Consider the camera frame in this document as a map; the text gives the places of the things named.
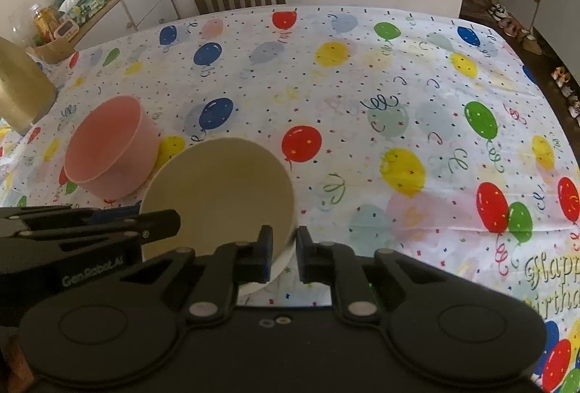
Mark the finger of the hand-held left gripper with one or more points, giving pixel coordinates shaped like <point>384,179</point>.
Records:
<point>115,214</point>
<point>149,225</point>

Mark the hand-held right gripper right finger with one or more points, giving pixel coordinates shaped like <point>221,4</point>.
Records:
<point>304,257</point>

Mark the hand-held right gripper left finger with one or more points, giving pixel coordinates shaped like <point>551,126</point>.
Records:
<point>265,255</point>

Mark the cream bowl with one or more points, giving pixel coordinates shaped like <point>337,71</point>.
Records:
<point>217,193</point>

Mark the pink bowl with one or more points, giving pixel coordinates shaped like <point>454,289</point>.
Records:
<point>108,139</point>

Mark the gold thermos jug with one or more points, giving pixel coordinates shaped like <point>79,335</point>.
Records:
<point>22,94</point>

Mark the cardboard box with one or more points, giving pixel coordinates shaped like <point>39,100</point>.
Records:
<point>52,52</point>

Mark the balloon print tablecloth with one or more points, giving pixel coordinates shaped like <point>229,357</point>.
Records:
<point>362,80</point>

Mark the white and orange timer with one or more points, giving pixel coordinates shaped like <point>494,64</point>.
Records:
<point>66,30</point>

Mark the orange jar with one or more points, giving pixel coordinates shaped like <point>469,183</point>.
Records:
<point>44,25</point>

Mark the green patterned box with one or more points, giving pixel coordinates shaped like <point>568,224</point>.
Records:
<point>88,5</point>

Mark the row of small shoes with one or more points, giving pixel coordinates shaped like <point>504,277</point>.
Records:
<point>568,94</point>

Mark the tan shoe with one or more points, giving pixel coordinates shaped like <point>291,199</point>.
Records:
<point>530,43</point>

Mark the pair of white sneakers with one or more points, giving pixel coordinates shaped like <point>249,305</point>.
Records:
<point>498,11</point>

